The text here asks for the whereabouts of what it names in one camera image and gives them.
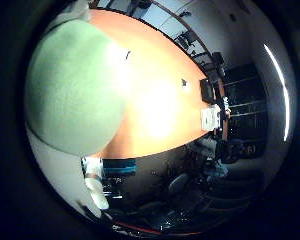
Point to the black device at table edge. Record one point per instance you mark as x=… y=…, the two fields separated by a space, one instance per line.
x=206 y=90

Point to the dark shelf unit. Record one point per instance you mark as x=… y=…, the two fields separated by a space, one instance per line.
x=246 y=100

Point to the white box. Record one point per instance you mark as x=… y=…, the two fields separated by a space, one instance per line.
x=210 y=117

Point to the grey office chair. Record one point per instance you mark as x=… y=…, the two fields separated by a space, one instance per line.
x=178 y=183

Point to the small black flat object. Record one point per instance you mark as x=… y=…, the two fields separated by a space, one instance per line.
x=127 y=55

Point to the long ceiling light strip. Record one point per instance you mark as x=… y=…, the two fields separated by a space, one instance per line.
x=280 y=90

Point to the small black white tag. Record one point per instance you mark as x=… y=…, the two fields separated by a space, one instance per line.
x=184 y=83

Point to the blue storage box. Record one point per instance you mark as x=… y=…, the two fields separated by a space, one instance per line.
x=120 y=166

